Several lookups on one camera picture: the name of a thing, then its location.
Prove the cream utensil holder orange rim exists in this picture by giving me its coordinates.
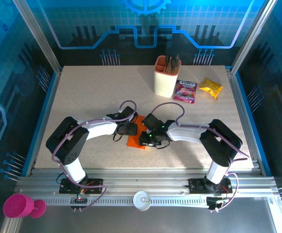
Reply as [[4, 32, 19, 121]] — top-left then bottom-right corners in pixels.
[[153, 55, 182, 98]]

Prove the purple berries candy bag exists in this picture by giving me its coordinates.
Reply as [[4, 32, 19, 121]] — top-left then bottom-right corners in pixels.
[[172, 79, 198, 104]]

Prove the white round cap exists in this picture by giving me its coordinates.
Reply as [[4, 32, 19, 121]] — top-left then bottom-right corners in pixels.
[[133, 190, 152, 212]]

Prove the yellow foil snack bag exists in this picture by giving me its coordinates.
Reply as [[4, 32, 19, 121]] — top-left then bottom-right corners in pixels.
[[198, 77, 224, 100]]

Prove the grey metal shelf plate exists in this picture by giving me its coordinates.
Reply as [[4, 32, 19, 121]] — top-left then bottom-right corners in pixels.
[[0, 196, 282, 233]]

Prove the small circuit board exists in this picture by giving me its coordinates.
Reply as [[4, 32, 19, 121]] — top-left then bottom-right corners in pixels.
[[206, 196, 229, 211], [69, 191, 88, 203]]

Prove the pink plastic goblet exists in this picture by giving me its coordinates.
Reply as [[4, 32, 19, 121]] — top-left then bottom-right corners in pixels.
[[3, 193, 47, 219]]

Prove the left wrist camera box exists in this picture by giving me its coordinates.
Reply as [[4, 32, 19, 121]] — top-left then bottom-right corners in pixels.
[[120, 106, 139, 123]]

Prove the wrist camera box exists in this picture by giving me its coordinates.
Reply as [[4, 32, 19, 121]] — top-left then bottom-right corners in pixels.
[[141, 113, 166, 133], [120, 106, 139, 123]]

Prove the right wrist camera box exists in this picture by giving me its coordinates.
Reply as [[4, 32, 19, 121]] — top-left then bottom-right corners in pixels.
[[141, 113, 166, 133]]

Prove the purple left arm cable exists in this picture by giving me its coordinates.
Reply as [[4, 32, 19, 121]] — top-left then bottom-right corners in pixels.
[[52, 100, 139, 212]]

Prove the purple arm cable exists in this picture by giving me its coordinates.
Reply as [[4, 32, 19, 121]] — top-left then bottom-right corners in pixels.
[[150, 102, 250, 212], [52, 100, 139, 212]]

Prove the aluminium front rail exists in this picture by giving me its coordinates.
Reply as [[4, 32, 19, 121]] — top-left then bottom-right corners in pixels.
[[16, 168, 278, 198]]

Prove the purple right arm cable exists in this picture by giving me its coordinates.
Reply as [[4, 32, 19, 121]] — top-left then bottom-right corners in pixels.
[[150, 102, 250, 212]]

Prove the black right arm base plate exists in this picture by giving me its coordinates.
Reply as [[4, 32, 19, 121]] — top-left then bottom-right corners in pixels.
[[188, 177, 233, 194]]

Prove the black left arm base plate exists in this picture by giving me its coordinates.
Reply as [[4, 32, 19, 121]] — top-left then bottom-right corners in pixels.
[[59, 178, 104, 195]]

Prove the white slotted cable duct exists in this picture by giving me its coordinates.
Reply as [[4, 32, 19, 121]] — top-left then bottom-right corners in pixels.
[[42, 195, 211, 207]]

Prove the aluminium side rail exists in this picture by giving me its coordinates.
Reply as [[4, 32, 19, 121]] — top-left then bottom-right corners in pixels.
[[225, 67, 272, 177], [25, 67, 63, 177]]

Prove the aluminium frame post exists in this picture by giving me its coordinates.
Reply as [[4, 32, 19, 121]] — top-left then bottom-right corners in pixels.
[[230, 0, 279, 75], [12, 0, 63, 75]]

